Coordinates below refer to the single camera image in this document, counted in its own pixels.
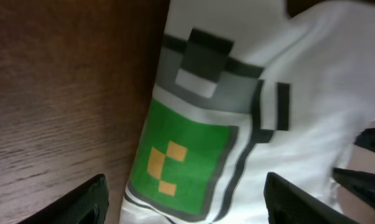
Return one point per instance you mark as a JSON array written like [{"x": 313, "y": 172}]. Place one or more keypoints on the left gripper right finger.
[{"x": 288, "y": 204}]

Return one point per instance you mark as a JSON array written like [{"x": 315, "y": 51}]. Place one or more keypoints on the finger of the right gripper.
[
  {"x": 366, "y": 139},
  {"x": 361, "y": 184}
]

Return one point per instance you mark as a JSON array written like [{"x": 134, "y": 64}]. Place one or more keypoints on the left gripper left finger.
[{"x": 86, "y": 204}]

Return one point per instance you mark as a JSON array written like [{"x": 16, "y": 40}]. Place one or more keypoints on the white t-shirt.
[{"x": 243, "y": 89}]

